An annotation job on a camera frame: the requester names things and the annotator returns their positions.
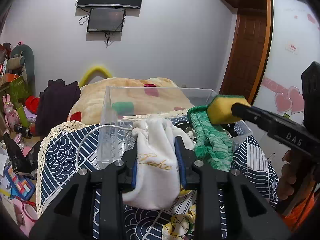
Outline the yellow green sponge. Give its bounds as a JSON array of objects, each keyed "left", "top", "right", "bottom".
[{"left": 206, "top": 95, "right": 251, "bottom": 125}]

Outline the green knitted cloth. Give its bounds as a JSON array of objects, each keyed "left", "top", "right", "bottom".
[{"left": 187, "top": 106, "right": 233, "bottom": 172}]

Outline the white velvet drawstring pouch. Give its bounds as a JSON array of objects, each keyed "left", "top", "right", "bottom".
[{"left": 123, "top": 116, "right": 195, "bottom": 210}]

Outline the clear plastic storage box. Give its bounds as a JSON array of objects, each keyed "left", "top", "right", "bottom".
[{"left": 96, "top": 85, "right": 253, "bottom": 169}]

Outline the person's right hand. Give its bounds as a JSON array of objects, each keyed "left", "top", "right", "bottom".
[{"left": 277, "top": 150, "right": 300, "bottom": 200}]

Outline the pink heart sticker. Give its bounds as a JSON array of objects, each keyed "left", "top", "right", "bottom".
[{"left": 274, "top": 93, "right": 292, "bottom": 113}]

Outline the brown wooden door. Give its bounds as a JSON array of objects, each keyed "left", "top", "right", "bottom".
[{"left": 219, "top": 8, "right": 267, "bottom": 103}]

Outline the colourful block puzzle tray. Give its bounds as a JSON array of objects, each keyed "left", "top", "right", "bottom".
[{"left": 4, "top": 165, "right": 35, "bottom": 200}]

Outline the floral fabric piece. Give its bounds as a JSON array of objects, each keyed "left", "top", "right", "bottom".
[{"left": 162, "top": 205, "right": 196, "bottom": 240}]

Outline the blue white patterned tablecloth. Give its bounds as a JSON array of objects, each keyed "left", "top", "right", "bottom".
[{"left": 36, "top": 121, "right": 279, "bottom": 239}]

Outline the white wardrobe door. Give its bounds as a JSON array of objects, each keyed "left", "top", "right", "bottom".
[{"left": 254, "top": 0, "right": 319, "bottom": 124}]

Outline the pink plush rabbit toy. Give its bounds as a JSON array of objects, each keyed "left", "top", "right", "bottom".
[{"left": 2, "top": 94, "right": 20, "bottom": 130}]

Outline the red plush item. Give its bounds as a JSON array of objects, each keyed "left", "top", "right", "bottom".
[{"left": 25, "top": 95, "right": 40, "bottom": 114}]

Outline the green storage box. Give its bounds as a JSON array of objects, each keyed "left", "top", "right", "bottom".
[{"left": 1, "top": 76, "right": 31, "bottom": 104}]

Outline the yellow foam arch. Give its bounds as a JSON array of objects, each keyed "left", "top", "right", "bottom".
[{"left": 79, "top": 65, "right": 113, "bottom": 88}]

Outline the grey plush dinosaur toy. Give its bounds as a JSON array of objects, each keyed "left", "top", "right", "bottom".
[{"left": 6, "top": 44, "right": 35, "bottom": 94}]

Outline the small black wall monitor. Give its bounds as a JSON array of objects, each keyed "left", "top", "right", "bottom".
[{"left": 87, "top": 7, "right": 126, "bottom": 33}]

